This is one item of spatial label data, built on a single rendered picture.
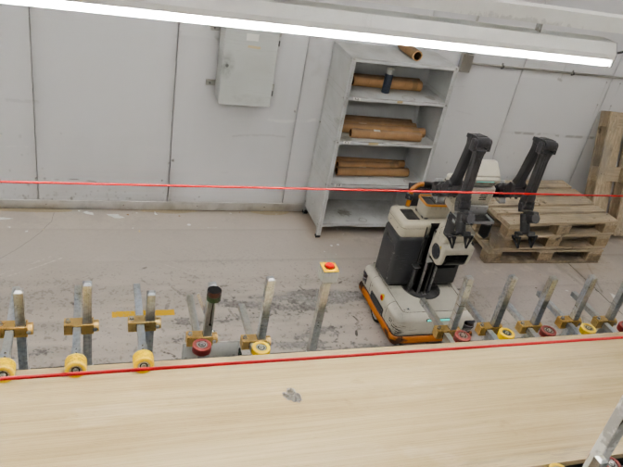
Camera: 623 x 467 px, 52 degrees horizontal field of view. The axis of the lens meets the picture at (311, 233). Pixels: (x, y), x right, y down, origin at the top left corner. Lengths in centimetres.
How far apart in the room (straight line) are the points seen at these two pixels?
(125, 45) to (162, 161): 96
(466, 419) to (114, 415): 138
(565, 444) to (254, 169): 353
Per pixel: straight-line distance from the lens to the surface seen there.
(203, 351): 277
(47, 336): 425
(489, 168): 395
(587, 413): 311
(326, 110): 530
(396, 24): 202
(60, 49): 503
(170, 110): 518
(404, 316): 430
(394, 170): 557
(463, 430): 274
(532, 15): 226
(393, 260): 440
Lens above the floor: 274
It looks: 30 degrees down
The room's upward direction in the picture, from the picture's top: 11 degrees clockwise
